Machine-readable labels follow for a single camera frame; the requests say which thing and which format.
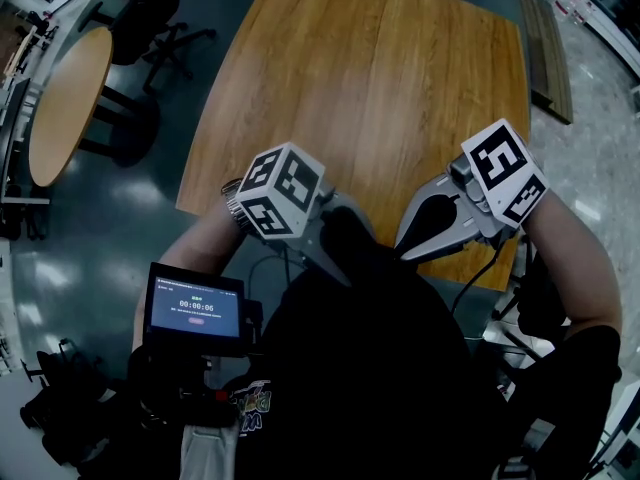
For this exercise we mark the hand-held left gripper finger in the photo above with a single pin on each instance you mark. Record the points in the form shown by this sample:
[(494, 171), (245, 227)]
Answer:
[(352, 203), (322, 258)]

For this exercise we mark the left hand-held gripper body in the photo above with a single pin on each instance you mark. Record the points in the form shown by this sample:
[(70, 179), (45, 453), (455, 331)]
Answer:
[(280, 193)]

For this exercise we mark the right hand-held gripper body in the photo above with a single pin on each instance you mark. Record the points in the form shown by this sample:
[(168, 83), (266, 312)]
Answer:
[(505, 173)]

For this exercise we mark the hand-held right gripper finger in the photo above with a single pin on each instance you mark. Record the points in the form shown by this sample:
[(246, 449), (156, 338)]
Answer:
[(450, 240), (422, 195)]

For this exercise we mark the person's left forearm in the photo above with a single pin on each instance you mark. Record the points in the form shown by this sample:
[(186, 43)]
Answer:
[(200, 240)]

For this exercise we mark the person's right forearm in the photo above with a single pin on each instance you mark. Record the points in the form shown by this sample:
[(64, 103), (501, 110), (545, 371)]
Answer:
[(575, 258)]

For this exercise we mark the silver wrist watch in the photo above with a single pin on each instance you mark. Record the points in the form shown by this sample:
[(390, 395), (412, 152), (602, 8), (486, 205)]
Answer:
[(234, 205)]

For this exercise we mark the black office chair with armrests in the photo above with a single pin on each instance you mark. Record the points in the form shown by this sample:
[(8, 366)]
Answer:
[(540, 298)]

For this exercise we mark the person's black shirt torso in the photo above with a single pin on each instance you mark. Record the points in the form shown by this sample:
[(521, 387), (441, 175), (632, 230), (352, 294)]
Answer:
[(360, 368)]

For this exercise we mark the black monitor with lit screen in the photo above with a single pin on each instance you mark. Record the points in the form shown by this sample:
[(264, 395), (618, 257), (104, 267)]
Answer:
[(195, 308)]

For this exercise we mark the black office chair with coat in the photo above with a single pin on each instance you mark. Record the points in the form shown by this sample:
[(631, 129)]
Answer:
[(145, 23)]

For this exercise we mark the round wooden table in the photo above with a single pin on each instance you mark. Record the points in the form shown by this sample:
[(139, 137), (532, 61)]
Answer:
[(70, 108)]

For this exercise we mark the black camera rig mount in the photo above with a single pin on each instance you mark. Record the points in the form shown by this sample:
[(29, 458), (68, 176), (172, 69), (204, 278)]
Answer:
[(185, 388)]

